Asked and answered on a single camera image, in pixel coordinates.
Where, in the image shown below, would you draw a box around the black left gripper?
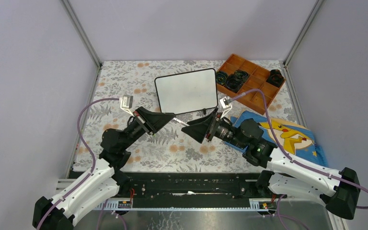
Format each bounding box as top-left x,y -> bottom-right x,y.
121,107 -> 175,150

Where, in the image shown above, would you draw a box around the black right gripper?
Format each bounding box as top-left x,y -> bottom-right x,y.
182,107 -> 247,150

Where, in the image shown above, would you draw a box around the white whiteboard black frame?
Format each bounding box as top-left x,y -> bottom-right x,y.
154,68 -> 218,115

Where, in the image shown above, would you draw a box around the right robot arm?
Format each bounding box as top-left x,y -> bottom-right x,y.
182,110 -> 361,220

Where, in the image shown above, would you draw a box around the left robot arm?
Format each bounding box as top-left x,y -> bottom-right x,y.
32,107 -> 176,230

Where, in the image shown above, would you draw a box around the black rings left compartment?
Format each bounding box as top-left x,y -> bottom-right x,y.
216,71 -> 229,86

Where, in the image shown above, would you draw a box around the black rings compartment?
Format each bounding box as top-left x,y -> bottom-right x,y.
225,69 -> 251,94
266,69 -> 284,88
216,71 -> 229,86

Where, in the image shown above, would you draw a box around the black rings middle compartment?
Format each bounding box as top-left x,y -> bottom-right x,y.
225,69 -> 251,94

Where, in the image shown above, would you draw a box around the orange wooden compartment tray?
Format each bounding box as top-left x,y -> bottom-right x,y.
216,54 -> 286,115

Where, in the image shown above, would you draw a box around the black rings right compartment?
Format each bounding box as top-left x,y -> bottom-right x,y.
266,69 -> 284,88

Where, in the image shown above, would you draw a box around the blue Pikachu cloth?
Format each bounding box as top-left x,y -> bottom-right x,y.
230,111 -> 328,167

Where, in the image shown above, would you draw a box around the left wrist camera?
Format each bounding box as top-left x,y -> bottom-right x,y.
119,95 -> 133,116

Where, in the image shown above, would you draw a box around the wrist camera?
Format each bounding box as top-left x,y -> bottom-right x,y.
219,96 -> 232,118
119,95 -> 133,116

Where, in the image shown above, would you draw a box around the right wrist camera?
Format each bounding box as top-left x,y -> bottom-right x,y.
219,96 -> 232,118

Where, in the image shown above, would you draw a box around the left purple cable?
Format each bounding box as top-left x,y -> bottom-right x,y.
36,97 -> 121,230

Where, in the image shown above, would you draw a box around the purple cable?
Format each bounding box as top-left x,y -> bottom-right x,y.
36,97 -> 121,230
228,89 -> 368,210

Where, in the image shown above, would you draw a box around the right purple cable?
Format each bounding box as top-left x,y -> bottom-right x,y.
228,89 -> 368,210

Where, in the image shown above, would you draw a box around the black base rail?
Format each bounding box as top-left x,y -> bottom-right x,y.
110,171 -> 281,210

